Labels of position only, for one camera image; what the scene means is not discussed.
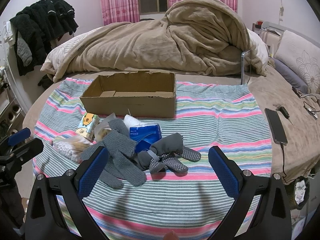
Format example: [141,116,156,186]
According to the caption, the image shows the cotton swab bag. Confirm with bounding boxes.
[52,134,93,164]

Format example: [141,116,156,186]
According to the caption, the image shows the cartoon tissue pack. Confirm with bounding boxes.
[75,113,100,141]

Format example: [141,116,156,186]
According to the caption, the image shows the clear plastic bag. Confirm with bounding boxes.
[94,113,117,142]

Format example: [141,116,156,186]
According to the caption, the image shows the grey knit gloves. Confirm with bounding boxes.
[81,119,146,189]

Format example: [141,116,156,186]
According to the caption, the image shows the white socks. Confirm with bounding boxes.
[123,114,145,129]

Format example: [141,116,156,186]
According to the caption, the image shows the blue tissue pack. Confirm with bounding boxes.
[129,124,162,153]

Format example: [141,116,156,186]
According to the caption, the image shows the grey dotted socks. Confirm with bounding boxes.
[134,133,201,174]

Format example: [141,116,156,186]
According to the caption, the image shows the striped colourful towel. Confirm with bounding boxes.
[31,77,273,240]

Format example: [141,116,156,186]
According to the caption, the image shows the black smartphone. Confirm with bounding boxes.
[265,108,287,145]

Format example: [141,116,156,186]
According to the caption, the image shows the keys with black fob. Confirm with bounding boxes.
[274,104,290,120]

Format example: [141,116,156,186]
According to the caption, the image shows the black hanging clothes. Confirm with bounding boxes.
[10,0,78,76]

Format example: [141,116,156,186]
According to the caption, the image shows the brown cardboard box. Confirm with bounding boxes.
[80,71,176,118]

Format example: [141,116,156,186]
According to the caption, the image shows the grey pillow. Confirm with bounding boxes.
[273,59,308,94]

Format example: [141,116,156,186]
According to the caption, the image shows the standing tablet mirror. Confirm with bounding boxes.
[240,50,252,85]

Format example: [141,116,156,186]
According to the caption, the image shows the white embroidered pillow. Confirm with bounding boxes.
[274,30,319,94]

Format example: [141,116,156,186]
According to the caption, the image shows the pink curtain left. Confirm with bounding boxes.
[100,0,140,25]

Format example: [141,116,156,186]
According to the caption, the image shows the white quilt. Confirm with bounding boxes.
[247,29,268,69]

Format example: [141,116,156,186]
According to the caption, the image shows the beige fleece blanket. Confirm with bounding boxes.
[41,0,266,82]

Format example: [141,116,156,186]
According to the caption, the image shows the black charging cable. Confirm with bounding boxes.
[280,142,291,184]

